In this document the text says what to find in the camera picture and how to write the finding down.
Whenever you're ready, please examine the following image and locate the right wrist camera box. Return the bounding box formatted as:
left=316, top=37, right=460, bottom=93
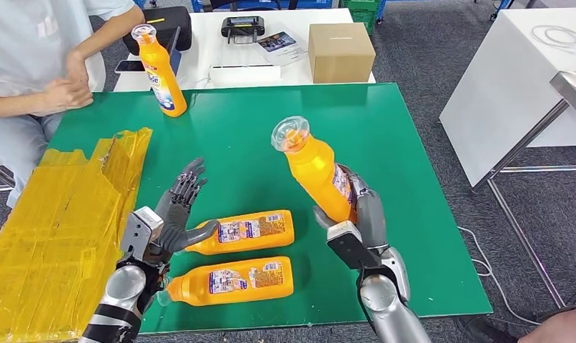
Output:
left=325, top=221, right=381, bottom=271

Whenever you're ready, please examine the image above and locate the white square table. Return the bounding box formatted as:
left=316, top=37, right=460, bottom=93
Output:
left=439, top=6, right=576, bottom=188

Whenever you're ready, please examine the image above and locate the stainless steel table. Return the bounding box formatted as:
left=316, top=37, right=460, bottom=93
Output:
left=472, top=69, right=576, bottom=309

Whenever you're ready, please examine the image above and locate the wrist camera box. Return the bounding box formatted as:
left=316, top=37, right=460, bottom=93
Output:
left=119, top=207, right=165, bottom=262
left=325, top=221, right=381, bottom=271

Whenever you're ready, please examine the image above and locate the black smartphone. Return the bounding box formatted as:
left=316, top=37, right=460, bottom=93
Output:
left=114, top=60, right=146, bottom=75

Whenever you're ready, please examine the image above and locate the yellow taped cardboard sheet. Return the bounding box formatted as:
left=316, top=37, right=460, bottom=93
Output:
left=0, top=126, right=152, bottom=343

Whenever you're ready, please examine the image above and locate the person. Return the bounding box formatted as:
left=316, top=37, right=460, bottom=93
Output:
left=0, top=0, right=146, bottom=209
left=456, top=304, right=576, bottom=343

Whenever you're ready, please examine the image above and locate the printed booklet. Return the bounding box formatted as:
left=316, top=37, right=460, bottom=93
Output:
left=256, top=31, right=309, bottom=67

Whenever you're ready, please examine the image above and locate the dark blue tablet folio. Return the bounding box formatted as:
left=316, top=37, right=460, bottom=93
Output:
left=167, top=26, right=182, bottom=76

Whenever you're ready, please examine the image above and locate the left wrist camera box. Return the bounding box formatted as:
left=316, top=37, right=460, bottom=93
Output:
left=119, top=207, right=165, bottom=262

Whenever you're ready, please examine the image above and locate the black remote controller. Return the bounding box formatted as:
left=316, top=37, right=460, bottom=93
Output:
left=220, top=16, right=265, bottom=46

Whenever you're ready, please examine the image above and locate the white flat box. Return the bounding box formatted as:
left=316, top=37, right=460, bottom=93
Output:
left=207, top=64, right=282, bottom=90

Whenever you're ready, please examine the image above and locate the black office chair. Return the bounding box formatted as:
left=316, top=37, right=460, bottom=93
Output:
left=207, top=0, right=283, bottom=11

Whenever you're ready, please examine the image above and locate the orange detergent bottle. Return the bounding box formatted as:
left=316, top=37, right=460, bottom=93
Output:
left=271, top=116, right=360, bottom=224
left=181, top=209, right=296, bottom=256
left=130, top=24, right=188, bottom=119
left=156, top=256, right=294, bottom=308

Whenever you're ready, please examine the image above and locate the green plastic crate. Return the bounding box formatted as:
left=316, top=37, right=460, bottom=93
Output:
left=339, top=0, right=382, bottom=35

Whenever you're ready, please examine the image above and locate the black carry case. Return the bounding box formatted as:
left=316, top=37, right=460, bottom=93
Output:
left=122, top=6, right=193, bottom=56

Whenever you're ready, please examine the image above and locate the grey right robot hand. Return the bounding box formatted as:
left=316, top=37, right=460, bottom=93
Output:
left=312, top=165, right=388, bottom=252

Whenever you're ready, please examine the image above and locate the coiled clear cable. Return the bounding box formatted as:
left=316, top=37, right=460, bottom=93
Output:
left=530, top=24, right=576, bottom=54

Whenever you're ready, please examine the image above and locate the white desk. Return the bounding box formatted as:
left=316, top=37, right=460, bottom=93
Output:
left=112, top=8, right=377, bottom=93

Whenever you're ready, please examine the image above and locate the brown cardboard box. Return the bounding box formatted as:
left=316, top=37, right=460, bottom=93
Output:
left=307, top=22, right=377, bottom=85

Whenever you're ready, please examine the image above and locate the blue trolley leg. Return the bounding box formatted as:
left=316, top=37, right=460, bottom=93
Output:
left=490, top=0, right=512, bottom=21

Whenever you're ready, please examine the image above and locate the white floor cable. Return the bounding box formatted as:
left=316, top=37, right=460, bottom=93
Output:
left=456, top=226, right=542, bottom=326

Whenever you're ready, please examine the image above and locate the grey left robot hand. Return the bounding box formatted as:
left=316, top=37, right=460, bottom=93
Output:
left=153, top=157, right=220, bottom=254

